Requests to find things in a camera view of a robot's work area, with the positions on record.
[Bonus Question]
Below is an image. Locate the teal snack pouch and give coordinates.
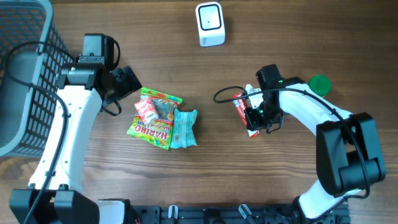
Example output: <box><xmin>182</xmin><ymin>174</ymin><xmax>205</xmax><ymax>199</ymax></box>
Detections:
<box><xmin>170</xmin><ymin>109</ymin><xmax>198</xmax><ymax>149</ymax></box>

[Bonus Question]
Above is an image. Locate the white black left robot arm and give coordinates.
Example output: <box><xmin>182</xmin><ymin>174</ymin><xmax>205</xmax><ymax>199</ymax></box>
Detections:
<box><xmin>9</xmin><ymin>63</ymin><xmax>142</xmax><ymax>223</ymax></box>

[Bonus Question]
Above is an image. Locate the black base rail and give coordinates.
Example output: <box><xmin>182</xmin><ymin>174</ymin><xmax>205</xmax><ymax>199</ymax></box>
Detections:
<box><xmin>73</xmin><ymin>203</ymin><xmax>351</xmax><ymax>224</ymax></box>

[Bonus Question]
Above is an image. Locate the white barcode scanner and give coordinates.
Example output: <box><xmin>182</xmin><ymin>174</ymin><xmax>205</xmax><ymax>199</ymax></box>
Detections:
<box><xmin>195</xmin><ymin>1</ymin><xmax>226</xmax><ymax>47</ymax></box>

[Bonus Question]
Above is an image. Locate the black right camera cable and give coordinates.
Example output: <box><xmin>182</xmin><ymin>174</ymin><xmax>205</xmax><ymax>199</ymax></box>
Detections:
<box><xmin>213</xmin><ymin>86</ymin><xmax>371</xmax><ymax>218</ymax></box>

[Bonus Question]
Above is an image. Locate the small red candy packet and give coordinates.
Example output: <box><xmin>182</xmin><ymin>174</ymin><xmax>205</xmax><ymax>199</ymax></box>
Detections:
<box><xmin>134</xmin><ymin>96</ymin><xmax>159</xmax><ymax>124</ymax></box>

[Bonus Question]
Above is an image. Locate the dark grey plastic basket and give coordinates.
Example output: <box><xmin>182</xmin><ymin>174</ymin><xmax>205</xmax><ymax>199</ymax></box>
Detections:
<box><xmin>1</xmin><ymin>1</ymin><xmax>72</xmax><ymax>157</ymax></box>

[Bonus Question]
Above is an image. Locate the colourful candy bag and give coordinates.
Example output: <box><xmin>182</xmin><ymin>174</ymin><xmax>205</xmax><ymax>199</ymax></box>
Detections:
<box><xmin>127</xmin><ymin>87</ymin><xmax>183</xmax><ymax>150</ymax></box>

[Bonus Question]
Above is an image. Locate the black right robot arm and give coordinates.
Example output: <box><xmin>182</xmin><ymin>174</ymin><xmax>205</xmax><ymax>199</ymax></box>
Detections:
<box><xmin>242</xmin><ymin>75</ymin><xmax>386</xmax><ymax>223</ymax></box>

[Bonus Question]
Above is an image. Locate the red snack packet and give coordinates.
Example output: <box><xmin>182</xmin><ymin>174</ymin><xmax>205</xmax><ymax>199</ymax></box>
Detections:
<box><xmin>231</xmin><ymin>93</ymin><xmax>261</xmax><ymax>138</ymax></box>

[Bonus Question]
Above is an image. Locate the green lid sauce jar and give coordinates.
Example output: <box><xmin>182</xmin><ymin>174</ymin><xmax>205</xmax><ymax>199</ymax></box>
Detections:
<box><xmin>308</xmin><ymin>75</ymin><xmax>332</xmax><ymax>97</ymax></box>

